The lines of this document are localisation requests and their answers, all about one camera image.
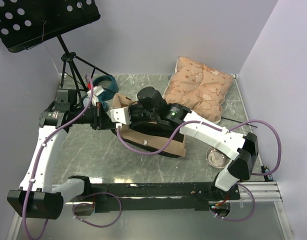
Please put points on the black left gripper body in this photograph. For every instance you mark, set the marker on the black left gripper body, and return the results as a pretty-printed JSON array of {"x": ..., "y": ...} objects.
[{"x": 96, "y": 116}]

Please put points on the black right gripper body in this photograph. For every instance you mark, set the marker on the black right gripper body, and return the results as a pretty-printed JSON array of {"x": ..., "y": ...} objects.
[{"x": 139, "y": 115}]

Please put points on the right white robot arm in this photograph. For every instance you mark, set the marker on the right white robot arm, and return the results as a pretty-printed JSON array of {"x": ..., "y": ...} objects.
[{"x": 241, "y": 151}]

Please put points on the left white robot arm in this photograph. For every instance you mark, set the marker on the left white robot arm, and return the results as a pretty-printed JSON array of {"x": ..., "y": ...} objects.
[{"x": 36, "y": 197}]

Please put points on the teal double pet bowl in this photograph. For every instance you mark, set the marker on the teal double pet bowl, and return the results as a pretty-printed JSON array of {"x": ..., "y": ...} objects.
[{"x": 110, "y": 88}]

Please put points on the steel pet bowl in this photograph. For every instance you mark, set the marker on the steel pet bowl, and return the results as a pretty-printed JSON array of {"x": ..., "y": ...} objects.
[{"x": 216, "y": 159}]

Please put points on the orange patterned pillow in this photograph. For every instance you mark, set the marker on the orange patterned pillow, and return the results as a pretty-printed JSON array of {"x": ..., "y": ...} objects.
[{"x": 198, "y": 87}]

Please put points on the black music stand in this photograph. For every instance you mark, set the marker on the black music stand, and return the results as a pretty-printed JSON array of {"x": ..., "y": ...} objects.
[{"x": 27, "y": 72}]

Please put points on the small blue toy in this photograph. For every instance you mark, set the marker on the small blue toy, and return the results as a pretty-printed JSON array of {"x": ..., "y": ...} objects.
[{"x": 267, "y": 177}]

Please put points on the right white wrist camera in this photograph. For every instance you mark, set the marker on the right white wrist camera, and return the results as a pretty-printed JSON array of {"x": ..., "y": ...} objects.
[{"x": 120, "y": 115}]

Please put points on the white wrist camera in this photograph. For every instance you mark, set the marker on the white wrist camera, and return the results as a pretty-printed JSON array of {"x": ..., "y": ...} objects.
[
  {"x": 95, "y": 94},
  {"x": 120, "y": 115}
]

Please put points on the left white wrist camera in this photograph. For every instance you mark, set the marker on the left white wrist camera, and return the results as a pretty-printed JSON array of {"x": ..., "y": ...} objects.
[{"x": 95, "y": 94}]

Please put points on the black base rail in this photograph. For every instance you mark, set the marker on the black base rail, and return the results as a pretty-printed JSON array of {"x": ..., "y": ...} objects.
[{"x": 156, "y": 196}]

